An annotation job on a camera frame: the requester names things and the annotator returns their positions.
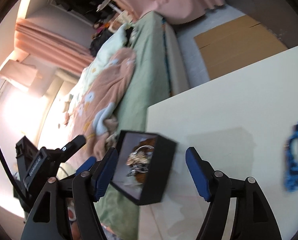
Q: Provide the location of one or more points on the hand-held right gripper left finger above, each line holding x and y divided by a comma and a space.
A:
105, 177

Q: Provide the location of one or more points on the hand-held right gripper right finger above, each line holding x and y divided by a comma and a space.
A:
197, 175

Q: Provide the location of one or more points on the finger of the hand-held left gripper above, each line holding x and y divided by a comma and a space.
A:
74, 145
87, 164

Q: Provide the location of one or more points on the brown hair scrunchie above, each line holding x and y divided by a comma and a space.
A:
142, 178

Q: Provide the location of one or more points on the black jewelry box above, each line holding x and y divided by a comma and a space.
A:
158, 170

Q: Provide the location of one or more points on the silver bangle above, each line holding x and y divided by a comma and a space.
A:
139, 149

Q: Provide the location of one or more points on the peach floral blanket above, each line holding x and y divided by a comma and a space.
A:
109, 87

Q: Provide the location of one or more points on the light green floral duvet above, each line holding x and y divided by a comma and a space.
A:
101, 52

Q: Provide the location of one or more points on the green bed sheet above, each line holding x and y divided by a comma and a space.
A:
149, 75

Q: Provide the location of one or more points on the pile of clothes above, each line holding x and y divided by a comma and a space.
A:
101, 40

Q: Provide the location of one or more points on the white bed base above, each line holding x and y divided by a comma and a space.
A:
176, 60

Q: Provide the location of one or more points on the brown cardboard sheet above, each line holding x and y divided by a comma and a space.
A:
233, 50

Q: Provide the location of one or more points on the dark hanging clothes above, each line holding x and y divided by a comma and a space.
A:
74, 2

